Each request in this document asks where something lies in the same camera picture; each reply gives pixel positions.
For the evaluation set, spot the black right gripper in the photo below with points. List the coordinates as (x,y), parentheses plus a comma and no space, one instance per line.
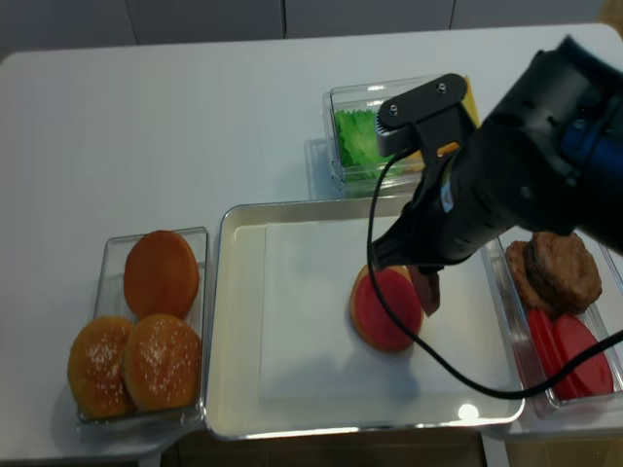
(492,184)

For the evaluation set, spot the brown meat patty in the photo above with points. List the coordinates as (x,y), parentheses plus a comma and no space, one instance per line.
(427,289)
(515,258)
(562,272)

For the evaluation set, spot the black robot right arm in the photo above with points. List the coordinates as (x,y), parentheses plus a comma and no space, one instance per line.
(573,101)

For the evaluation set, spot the green lettuce pile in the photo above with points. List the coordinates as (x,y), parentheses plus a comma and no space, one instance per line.
(357,144)

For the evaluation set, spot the clear bin with lettuce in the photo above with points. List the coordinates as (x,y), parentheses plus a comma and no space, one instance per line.
(404,176)

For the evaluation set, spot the yellow cheese slice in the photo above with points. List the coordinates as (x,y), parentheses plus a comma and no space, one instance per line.
(472,107)

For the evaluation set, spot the clear bin with patties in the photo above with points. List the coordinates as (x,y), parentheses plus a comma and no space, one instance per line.
(515,329)

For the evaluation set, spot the middle tomato slice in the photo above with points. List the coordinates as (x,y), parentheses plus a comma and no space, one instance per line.
(542,333)

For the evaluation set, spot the tomato slice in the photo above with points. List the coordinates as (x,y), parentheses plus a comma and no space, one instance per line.
(592,378)
(542,333)

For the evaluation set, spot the bottom bun on tray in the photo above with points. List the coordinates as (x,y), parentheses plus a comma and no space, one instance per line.
(368,316)

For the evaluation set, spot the white metal tray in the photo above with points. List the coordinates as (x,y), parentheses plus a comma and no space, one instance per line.
(234,405)

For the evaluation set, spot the white paper sheet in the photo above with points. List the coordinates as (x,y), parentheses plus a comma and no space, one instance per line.
(309,348)

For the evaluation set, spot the right tomato slice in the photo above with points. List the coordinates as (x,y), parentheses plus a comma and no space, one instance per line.
(592,378)

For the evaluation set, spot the plain orange bun bottom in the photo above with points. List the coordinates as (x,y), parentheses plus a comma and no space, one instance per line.
(161,276)

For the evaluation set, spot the clear bin with buns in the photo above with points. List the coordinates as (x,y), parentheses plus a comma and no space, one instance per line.
(110,301)

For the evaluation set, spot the right sesame bun top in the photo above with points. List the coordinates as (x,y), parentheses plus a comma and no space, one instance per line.
(162,363)

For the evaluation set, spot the sesame bun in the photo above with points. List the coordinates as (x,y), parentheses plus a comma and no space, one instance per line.
(162,363)
(95,368)

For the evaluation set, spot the left sesame bun top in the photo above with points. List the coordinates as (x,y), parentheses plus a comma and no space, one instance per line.
(95,368)

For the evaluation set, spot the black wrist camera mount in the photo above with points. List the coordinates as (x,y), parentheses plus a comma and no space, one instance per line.
(392,127)

